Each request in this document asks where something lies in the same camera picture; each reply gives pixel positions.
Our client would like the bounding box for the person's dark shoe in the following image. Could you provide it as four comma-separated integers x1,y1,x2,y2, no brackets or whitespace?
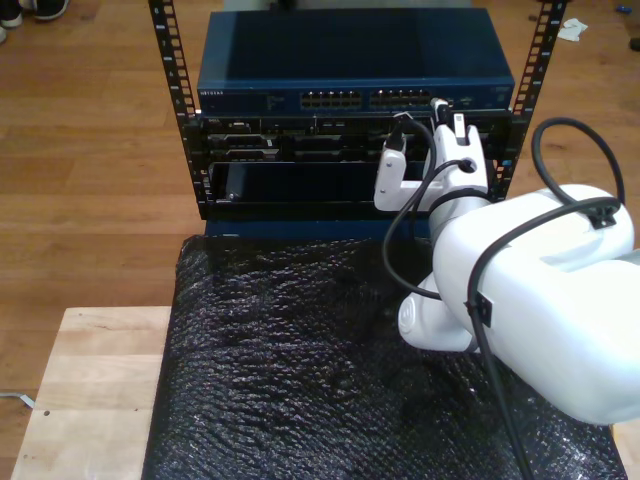
33,0,71,21

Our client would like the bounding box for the black perforated rack post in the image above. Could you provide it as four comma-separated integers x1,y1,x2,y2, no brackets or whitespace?
148,0,211,221
487,0,570,204

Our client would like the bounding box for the short black wrist cable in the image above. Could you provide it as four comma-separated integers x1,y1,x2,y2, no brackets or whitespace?
382,157,475,300

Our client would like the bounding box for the blue network switch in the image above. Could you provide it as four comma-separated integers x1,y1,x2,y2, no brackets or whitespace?
196,8,516,117

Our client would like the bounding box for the long black arm cable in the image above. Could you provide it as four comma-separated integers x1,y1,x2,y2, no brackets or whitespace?
388,112,627,480

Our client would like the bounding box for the crumpled white paper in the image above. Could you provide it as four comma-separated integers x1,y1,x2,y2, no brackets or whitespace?
557,18,589,43

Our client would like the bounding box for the dark blue rack base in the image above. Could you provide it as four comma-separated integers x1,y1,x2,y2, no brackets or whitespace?
205,217,436,240

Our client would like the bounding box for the black rack server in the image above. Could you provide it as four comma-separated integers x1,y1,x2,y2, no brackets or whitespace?
182,113,526,164

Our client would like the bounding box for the black bubble mat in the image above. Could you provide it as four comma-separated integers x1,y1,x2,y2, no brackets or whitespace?
141,230,629,480

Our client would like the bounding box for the black rack shelf tray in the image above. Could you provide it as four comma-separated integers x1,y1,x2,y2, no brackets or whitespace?
199,159,501,221

